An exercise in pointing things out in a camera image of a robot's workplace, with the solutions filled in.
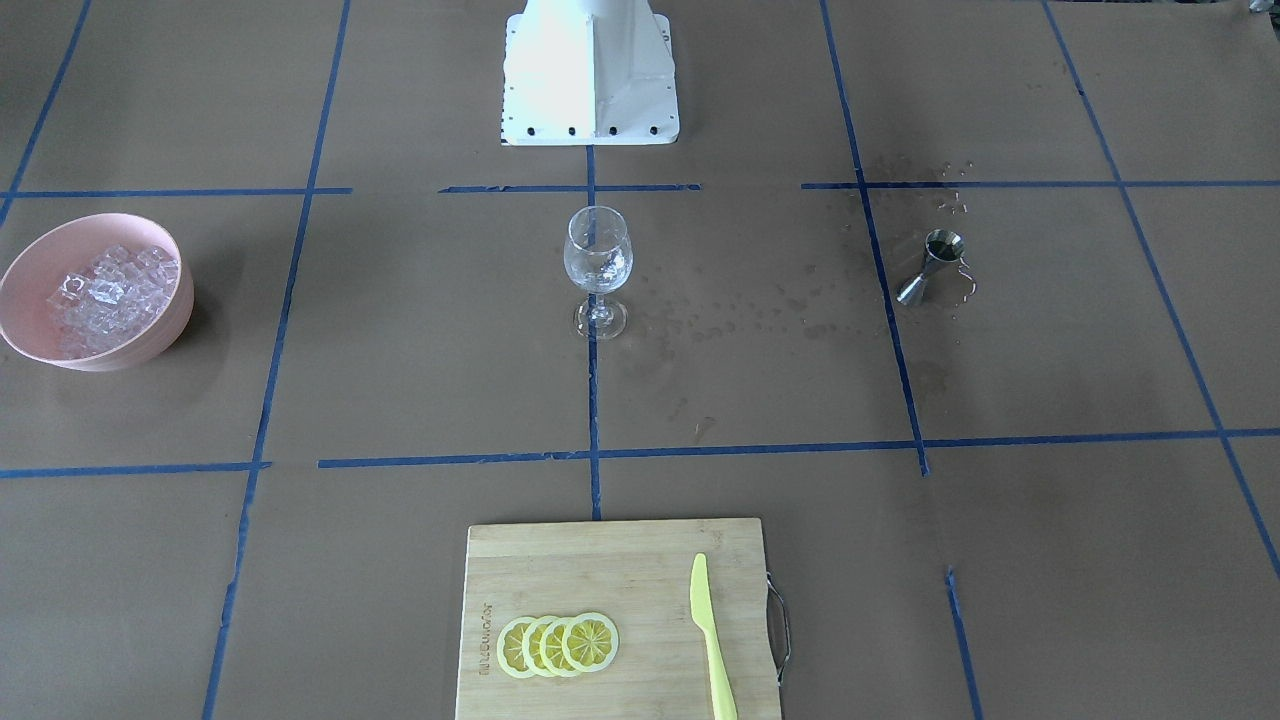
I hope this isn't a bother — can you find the steel cocktail jigger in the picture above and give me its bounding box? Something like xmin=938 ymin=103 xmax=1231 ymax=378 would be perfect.
xmin=893 ymin=228 xmax=966 ymax=306

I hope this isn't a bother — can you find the clear wine glass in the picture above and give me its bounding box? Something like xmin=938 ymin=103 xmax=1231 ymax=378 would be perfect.
xmin=563 ymin=205 xmax=635 ymax=342

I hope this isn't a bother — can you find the clear ice cubes pile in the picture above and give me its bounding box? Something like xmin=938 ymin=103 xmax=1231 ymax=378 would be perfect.
xmin=46 ymin=243 xmax=180 ymax=359

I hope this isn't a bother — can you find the bamboo cutting board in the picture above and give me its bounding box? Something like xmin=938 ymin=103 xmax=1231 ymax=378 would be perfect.
xmin=453 ymin=518 xmax=783 ymax=719

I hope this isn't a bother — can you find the yellow plastic knife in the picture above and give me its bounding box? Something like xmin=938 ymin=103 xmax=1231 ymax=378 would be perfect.
xmin=687 ymin=552 xmax=739 ymax=719

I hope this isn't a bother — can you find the pink bowl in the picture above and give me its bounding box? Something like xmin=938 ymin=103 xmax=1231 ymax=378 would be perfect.
xmin=3 ymin=213 xmax=195 ymax=372

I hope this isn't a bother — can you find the white camera pedestal base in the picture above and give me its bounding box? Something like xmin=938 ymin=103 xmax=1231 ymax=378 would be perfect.
xmin=500 ymin=1 xmax=681 ymax=147

